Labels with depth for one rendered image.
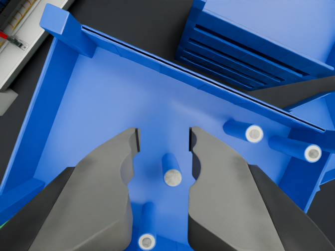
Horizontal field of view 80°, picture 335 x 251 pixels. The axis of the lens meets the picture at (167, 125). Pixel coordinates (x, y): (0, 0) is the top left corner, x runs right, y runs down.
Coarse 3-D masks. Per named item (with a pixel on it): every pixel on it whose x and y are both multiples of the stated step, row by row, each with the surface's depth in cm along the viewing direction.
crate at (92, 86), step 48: (96, 48) 24; (48, 96) 21; (96, 96) 24; (144, 96) 24; (192, 96) 25; (240, 96) 20; (48, 144) 24; (96, 144) 25; (144, 144) 25; (240, 144) 25; (0, 192) 19; (144, 192) 25; (288, 192) 24
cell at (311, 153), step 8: (272, 136) 25; (280, 136) 25; (272, 144) 25; (280, 144) 23; (288, 144) 22; (296, 144) 21; (304, 144) 20; (312, 144) 19; (288, 152) 22; (296, 152) 20; (304, 152) 19; (312, 152) 19; (320, 152) 19; (312, 160) 20
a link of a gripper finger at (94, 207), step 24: (120, 144) 10; (96, 168) 9; (120, 168) 9; (72, 192) 8; (96, 192) 8; (120, 192) 8; (48, 216) 7; (72, 216) 7; (96, 216) 7; (120, 216) 7; (48, 240) 6; (72, 240) 6; (96, 240) 6; (120, 240) 7
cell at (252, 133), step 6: (228, 126) 23; (234, 126) 22; (240, 126) 20; (246, 126) 19; (252, 126) 19; (258, 126) 19; (228, 132) 24; (234, 132) 21; (240, 132) 20; (246, 132) 19; (252, 132) 19; (258, 132) 19; (240, 138) 21; (246, 138) 19; (252, 138) 19; (258, 138) 19
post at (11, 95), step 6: (6, 90) 66; (12, 90) 70; (0, 96) 63; (6, 96) 65; (12, 96) 68; (0, 102) 65; (6, 102) 67; (0, 108) 67; (6, 108) 69; (0, 114) 69
